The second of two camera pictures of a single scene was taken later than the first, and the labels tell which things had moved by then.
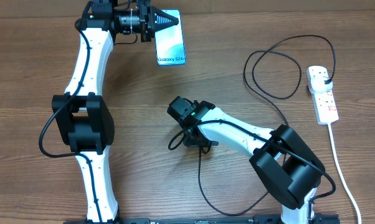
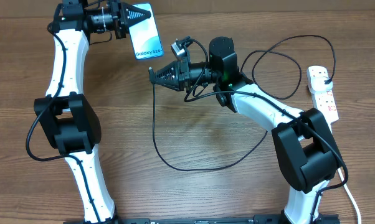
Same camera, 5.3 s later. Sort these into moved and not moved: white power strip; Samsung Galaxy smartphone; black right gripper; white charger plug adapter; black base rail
Moved: Samsung Galaxy smartphone; black right gripper
Not moved: white charger plug adapter; black base rail; white power strip
